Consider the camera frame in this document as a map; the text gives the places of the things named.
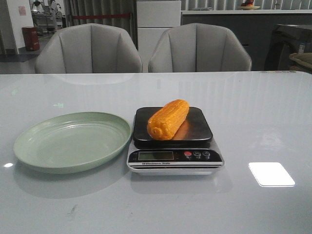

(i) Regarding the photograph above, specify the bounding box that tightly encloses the orange corn cob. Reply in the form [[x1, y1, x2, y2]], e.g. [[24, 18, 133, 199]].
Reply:
[[147, 99, 190, 140]]

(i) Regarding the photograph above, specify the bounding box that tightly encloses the black silver kitchen scale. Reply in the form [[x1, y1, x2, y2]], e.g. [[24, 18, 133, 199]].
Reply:
[[126, 107, 224, 176]]

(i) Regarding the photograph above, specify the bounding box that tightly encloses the right grey upholstered chair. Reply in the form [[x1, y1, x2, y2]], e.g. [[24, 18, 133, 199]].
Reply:
[[148, 23, 252, 73]]

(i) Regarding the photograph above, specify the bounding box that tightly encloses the grey upholstered chair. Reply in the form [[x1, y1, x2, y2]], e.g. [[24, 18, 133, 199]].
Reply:
[[148, 23, 252, 73], [35, 23, 142, 74]]

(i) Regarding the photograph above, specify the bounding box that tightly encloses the left grey upholstered chair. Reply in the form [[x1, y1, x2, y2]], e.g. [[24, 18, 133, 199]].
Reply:
[[35, 23, 142, 74]]

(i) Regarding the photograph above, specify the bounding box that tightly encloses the light green plate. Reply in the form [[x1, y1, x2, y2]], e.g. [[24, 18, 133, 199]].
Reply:
[[13, 112, 132, 174]]

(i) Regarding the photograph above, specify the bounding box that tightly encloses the white cabinet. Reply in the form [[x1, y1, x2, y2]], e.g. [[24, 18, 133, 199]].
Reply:
[[136, 0, 181, 73]]

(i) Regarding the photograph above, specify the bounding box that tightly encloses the red barrier belt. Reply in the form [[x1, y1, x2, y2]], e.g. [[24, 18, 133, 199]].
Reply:
[[72, 13, 131, 20]]

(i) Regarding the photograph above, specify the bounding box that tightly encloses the dark grey counter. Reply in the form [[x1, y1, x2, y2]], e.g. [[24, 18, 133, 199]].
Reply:
[[181, 9, 312, 71]]

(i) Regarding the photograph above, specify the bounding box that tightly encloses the fruit bowl on counter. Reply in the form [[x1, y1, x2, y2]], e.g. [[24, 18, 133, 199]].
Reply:
[[238, 0, 260, 10]]

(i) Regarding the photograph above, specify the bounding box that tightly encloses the dark washing machine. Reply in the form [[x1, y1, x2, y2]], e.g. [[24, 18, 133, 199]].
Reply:
[[264, 24, 312, 71]]

